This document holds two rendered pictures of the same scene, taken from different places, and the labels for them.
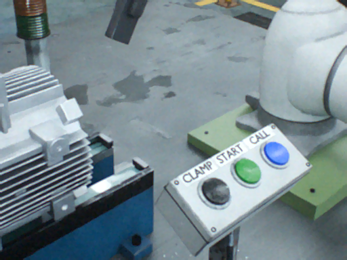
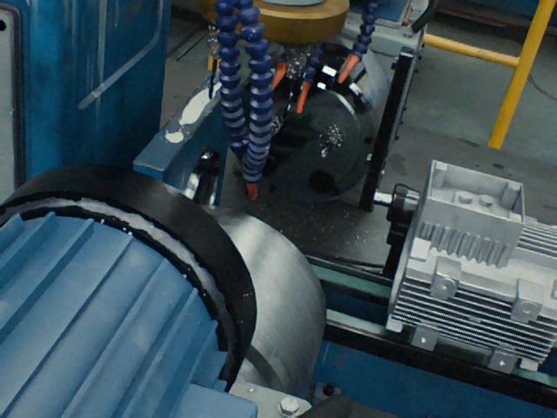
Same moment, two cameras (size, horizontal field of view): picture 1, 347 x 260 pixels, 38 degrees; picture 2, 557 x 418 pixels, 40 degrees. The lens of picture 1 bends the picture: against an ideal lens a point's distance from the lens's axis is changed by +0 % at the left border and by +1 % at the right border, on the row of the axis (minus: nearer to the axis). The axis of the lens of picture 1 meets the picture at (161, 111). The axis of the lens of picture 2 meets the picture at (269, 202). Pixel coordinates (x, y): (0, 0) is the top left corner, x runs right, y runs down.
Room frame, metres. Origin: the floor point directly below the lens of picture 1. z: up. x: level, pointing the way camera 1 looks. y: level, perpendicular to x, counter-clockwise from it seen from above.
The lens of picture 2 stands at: (-0.23, -0.24, 1.61)
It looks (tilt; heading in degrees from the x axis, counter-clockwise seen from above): 33 degrees down; 51
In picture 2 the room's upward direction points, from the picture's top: 11 degrees clockwise
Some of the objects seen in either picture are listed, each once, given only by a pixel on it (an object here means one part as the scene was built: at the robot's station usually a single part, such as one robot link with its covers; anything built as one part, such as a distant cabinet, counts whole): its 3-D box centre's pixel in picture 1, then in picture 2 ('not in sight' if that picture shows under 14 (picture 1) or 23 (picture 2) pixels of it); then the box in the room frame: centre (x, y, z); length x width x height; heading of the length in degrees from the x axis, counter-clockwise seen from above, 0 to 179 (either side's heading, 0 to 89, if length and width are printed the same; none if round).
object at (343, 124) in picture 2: not in sight; (316, 107); (0.56, 0.66, 1.04); 0.41 x 0.25 x 0.25; 43
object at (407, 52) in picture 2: not in sight; (385, 133); (0.50, 0.44, 1.12); 0.04 x 0.03 x 0.26; 133
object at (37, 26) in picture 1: (32, 22); not in sight; (0.90, 0.25, 1.05); 0.06 x 0.06 x 0.04
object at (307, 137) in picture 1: (288, 112); not in sight; (0.91, -0.27, 0.86); 0.22 x 0.18 x 0.06; 39
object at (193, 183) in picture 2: not in sight; (201, 200); (0.25, 0.51, 1.01); 0.15 x 0.02 x 0.15; 43
